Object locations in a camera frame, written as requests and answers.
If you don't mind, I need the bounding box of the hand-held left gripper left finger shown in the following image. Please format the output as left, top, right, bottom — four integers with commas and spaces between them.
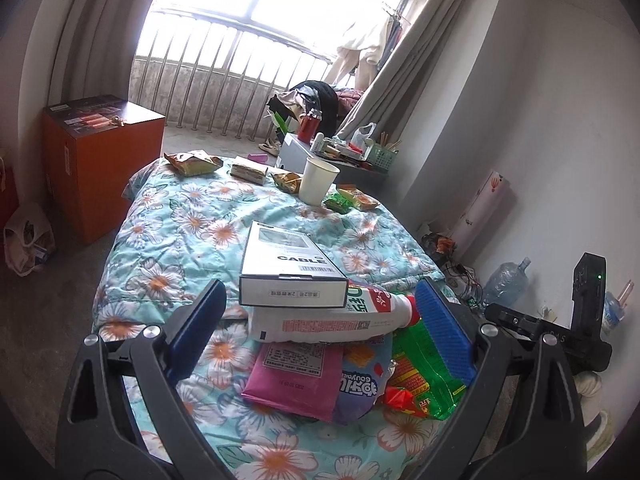
55, 278, 236, 480

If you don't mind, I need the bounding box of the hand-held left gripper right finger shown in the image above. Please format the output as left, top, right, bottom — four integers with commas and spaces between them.
414, 277, 588, 480

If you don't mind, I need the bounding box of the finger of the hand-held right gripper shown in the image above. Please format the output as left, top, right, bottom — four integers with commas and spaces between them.
483, 301, 576, 348

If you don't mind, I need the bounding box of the white tube with red cap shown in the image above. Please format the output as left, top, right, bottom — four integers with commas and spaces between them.
248, 282, 423, 345

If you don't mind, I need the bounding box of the white cable box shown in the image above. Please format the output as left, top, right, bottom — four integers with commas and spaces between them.
238, 220, 349, 309

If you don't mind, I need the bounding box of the large clear water jug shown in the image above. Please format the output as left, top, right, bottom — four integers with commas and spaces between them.
482, 257, 532, 308

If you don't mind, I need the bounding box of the dark floor rubbish bag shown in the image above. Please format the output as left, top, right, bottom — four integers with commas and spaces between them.
422, 232, 458, 261

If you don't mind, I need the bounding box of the floral blanket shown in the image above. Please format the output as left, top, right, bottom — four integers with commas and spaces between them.
92, 155, 473, 480

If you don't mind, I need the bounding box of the purple snack bag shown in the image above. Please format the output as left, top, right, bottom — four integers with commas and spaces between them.
332, 332, 396, 423

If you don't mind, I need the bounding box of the pink packet with white label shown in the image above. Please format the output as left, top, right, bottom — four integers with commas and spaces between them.
241, 342, 346, 423

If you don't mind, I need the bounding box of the long pink white box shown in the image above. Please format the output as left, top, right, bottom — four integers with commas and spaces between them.
450, 170, 511, 261

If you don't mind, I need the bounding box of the orange green snack packet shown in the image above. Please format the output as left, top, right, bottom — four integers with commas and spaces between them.
336, 184, 381, 211

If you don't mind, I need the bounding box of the small green packet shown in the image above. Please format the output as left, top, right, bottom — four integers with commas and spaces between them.
322, 192, 353, 213

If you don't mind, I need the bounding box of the gold green snack packet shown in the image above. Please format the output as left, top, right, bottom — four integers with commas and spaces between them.
164, 150, 224, 177

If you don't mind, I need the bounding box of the brown yellow snack packet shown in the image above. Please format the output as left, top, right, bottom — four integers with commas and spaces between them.
230, 156, 271, 187

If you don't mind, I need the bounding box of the crumpled gold snack packet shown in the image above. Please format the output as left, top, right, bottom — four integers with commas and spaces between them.
270, 170, 303, 195

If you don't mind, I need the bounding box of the green plastic basket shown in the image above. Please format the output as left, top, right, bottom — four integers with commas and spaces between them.
362, 140, 399, 171

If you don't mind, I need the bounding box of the orange box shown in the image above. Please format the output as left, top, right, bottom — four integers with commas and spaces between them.
41, 95, 167, 246

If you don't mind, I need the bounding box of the white paper cup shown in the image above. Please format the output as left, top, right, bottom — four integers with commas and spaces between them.
298, 156, 341, 207

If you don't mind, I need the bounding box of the white plastic bag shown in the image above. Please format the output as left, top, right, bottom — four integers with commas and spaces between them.
2, 202, 56, 277

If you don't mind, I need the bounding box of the small grey table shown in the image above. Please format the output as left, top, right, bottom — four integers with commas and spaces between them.
277, 132, 391, 173

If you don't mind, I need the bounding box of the red bottle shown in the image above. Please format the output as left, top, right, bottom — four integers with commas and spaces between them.
297, 108, 322, 145

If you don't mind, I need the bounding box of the red box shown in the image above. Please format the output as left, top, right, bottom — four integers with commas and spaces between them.
0, 160, 21, 231

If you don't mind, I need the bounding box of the metal window railing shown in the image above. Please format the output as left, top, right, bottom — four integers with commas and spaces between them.
132, 7, 336, 141

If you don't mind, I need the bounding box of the red pink clothing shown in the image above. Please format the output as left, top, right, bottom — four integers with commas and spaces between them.
337, 87, 368, 116

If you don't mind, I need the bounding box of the grey curtain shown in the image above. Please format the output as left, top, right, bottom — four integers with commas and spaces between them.
335, 0, 501, 143
20, 0, 171, 111

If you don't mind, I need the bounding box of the hanging beige clothing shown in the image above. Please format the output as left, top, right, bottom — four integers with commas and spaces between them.
325, 15, 396, 93

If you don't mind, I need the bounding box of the black cable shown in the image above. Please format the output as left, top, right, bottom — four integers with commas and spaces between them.
442, 260, 483, 306

